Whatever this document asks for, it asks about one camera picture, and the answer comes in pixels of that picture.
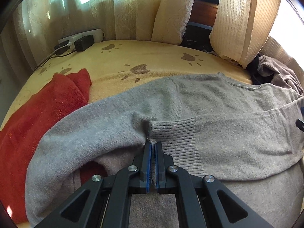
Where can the black power adapter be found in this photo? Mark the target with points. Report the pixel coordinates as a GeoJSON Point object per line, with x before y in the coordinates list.
{"type": "Point", "coordinates": [84, 43]}

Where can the brownish grey knit garment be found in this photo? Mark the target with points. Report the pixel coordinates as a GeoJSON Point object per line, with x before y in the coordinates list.
{"type": "Point", "coordinates": [278, 74]}

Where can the red knit garment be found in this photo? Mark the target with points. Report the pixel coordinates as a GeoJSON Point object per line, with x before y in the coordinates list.
{"type": "Point", "coordinates": [22, 132]}

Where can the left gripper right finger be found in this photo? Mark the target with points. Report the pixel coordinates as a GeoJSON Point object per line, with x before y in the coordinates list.
{"type": "Point", "coordinates": [202, 201]}

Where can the white power strip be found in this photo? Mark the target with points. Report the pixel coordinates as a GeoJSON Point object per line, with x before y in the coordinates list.
{"type": "Point", "coordinates": [98, 35]}

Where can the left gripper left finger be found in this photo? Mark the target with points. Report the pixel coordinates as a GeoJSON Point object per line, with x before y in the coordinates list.
{"type": "Point", "coordinates": [105, 202]}

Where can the cream patterned curtain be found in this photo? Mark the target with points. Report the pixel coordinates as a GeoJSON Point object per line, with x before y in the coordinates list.
{"type": "Point", "coordinates": [36, 26]}

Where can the yellow paw print blanket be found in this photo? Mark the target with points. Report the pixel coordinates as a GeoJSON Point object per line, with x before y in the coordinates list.
{"type": "Point", "coordinates": [116, 66]}

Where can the cream ribbed curtain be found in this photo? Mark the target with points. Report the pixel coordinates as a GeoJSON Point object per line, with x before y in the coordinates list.
{"type": "Point", "coordinates": [242, 28]}

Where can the light grey knit sweater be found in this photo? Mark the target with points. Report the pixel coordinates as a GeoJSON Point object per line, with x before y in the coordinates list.
{"type": "Point", "coordinates": [244, 135]}

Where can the black garment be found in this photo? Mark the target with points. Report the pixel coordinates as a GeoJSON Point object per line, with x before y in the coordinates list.
{"type": "Point", "coordinates": [256, 77]}

